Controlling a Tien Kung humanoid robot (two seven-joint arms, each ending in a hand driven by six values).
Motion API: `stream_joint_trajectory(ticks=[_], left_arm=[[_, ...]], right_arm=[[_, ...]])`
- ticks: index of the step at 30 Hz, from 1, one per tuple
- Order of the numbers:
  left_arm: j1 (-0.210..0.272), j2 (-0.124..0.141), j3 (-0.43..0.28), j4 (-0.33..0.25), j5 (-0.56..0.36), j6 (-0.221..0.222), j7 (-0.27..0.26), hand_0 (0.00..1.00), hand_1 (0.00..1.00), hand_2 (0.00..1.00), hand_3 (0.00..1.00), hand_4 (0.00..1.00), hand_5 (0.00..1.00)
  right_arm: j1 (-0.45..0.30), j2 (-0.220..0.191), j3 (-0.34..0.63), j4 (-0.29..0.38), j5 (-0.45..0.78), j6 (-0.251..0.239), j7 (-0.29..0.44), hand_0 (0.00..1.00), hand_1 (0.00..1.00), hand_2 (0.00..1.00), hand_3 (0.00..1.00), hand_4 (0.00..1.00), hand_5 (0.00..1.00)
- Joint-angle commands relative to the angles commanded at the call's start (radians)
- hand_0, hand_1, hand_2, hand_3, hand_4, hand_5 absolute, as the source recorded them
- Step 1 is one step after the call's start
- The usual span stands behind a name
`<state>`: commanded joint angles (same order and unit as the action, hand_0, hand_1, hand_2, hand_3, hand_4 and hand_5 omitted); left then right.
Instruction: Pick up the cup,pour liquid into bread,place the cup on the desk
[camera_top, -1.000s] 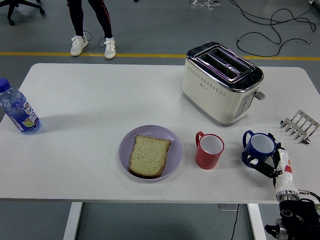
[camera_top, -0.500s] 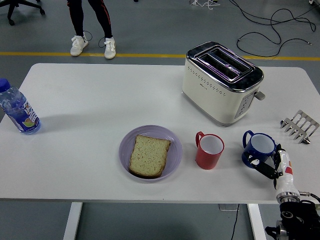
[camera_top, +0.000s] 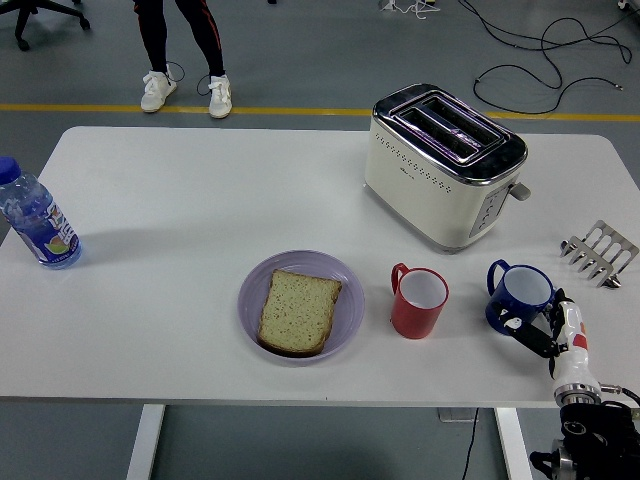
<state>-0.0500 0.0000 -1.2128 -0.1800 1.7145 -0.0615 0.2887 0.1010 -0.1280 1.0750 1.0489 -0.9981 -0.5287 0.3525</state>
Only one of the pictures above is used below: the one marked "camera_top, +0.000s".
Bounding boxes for white table leg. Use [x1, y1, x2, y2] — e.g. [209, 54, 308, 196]
[125, 403, 167, 480]
[494, 406, 534, 480]

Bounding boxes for water bottle with blue cap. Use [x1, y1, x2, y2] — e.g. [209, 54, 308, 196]
[0, 156, 83, 271]

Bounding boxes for purple round plate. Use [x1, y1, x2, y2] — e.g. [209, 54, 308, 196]
[236, 249, 366, 368]

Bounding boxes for blue cup with handle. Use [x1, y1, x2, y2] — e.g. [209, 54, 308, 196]
[484, 258, 556, 337]

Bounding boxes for thin black looped cable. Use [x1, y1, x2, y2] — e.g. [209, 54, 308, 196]
[164, 60, 216, 97]

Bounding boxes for red cup with handle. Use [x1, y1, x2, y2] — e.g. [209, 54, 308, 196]
[389, 262, 450, 341]

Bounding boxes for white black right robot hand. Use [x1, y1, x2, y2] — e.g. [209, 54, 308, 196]
[492, 287, 601, 394]

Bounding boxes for black office chair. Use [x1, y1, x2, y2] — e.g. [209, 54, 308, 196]
[0, 0, 92, 52]

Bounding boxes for metal toast rack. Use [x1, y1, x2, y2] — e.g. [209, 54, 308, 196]
[558, 218, 640, 290]

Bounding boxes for person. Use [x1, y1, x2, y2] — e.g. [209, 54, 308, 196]
[130, 0, 233, 120]

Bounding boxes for cream and chrome toaster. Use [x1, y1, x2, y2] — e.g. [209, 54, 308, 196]
[362, 82, 532, 255]

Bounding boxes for slice of toast bread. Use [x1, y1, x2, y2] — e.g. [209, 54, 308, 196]
[256, 268, 344, 358]

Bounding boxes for thin black hanging cable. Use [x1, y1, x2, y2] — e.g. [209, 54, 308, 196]
[459, 407, 480, 480]

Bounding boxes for white cords on floor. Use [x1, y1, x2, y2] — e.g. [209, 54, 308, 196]
[377, 0, 441, 21]

